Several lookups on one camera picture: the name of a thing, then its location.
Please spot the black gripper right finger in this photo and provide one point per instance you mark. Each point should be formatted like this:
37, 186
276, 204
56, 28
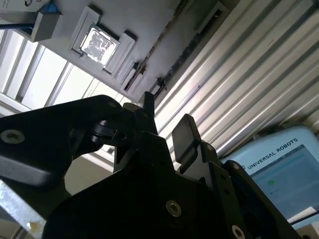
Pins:
185, 139

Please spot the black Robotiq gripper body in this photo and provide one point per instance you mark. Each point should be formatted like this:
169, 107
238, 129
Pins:
124, 211

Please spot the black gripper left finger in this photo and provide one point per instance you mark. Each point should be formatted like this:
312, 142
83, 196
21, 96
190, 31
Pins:
49, 139

